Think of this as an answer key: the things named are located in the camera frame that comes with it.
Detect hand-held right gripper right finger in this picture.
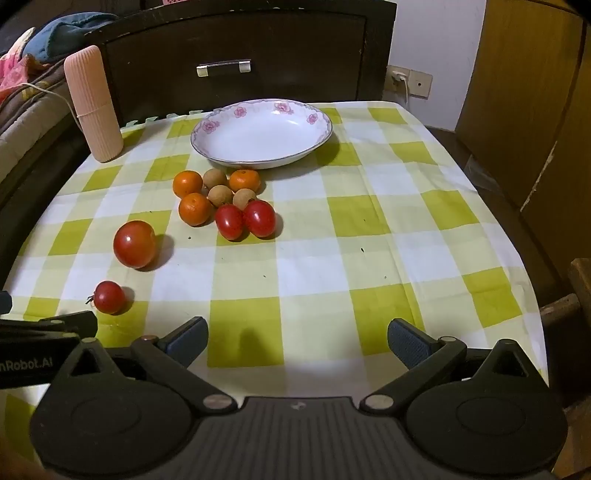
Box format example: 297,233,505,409
360,318,548,414

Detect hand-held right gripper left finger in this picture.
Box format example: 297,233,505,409
46,316,238,414

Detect small stemmed cherry tomato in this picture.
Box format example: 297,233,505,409
86,281,127,315

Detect large red tomato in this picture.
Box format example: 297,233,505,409
113,220,158,270

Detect red cherry tomato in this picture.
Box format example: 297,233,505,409
243,200,277,239
215,204,245,241

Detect small orange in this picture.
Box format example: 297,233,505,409
178,193,214,227
173,170,204,199
229,169,262,195

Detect white floral ceramic bowl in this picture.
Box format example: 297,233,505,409
190,98,334,170

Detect green checked tablecloth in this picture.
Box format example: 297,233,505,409
0,99,551,418

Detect bed with brown blanket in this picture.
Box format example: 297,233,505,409
0,60,93,185

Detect wooden chair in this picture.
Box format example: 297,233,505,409
539,257,591,333

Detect pink ribbed cylindrical case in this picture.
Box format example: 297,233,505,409
64,45,124,163

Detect green foam mat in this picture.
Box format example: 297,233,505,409
124,108,218,127

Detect pink printed cloth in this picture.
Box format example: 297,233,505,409
0,28,38,90

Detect blue cloth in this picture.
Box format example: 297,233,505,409
23,12,118,63

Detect wooden wardrobe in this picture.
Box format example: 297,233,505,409
455,0,591,296

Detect dark wooden cabinet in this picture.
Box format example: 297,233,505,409
90,0,398,127

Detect thin white cable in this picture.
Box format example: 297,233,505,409
18,83,81,126

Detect beige wall socket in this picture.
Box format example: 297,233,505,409
385,65,432,99

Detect white plug with cable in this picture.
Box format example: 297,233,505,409
392,70,410,106

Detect metal drawer handle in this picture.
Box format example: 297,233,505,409
196,59,252,78

